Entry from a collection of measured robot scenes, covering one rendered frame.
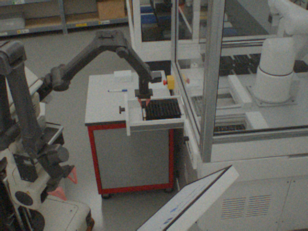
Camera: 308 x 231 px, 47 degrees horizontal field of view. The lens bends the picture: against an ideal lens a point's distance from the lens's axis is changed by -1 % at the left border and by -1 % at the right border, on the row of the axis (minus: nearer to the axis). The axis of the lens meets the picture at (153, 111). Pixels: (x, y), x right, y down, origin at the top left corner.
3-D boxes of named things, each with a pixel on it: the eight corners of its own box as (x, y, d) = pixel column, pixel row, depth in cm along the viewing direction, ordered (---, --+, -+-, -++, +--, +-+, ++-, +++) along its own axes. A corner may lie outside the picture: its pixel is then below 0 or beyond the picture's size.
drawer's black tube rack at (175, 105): (143, 126, 206) (143, 117, 203) (141, 109, 221) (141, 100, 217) (181, 123, 208) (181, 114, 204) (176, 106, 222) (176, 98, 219)
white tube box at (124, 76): (114, 83, 264) (114, 76, 261) (114, 77, 271) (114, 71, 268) (131, 81, 265) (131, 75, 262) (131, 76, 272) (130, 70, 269)
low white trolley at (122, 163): (98, 204, 267) (84, 122, 224) (99, 150, 318) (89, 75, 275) (174, 197, 271) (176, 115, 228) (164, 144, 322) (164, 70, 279)
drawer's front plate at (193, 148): (193, 169, 178) (194, 153, 172) (183, 134, 202) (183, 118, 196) (197, 169, 179) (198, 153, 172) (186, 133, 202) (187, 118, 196)
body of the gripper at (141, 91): (134, 92, 204) (133, 81, 199) (152, 91, 205) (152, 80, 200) (135, 98, 199) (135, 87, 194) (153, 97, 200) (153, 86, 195)
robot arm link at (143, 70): (108, 31, 154) (113, 53, 151) (120, 27, 153) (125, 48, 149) (139, 68, 194) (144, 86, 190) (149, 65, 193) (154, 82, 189)
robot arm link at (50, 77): (43, 77, 173) (44, 86, 171) (55, 67, 168) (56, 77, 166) (58, 80, 180) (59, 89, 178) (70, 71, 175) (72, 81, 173)
